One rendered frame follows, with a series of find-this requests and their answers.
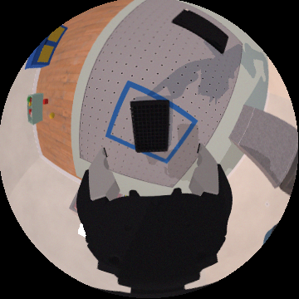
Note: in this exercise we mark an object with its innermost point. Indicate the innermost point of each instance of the blue tape outline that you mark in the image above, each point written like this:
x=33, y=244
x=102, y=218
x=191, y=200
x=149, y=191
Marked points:
x=130, y=84

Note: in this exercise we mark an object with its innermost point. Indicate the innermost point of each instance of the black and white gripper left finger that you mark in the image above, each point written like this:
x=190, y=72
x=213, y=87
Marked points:
x=98, y=187

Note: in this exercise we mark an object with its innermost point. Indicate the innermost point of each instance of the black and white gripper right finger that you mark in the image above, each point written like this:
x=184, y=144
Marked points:
x=210, y=182

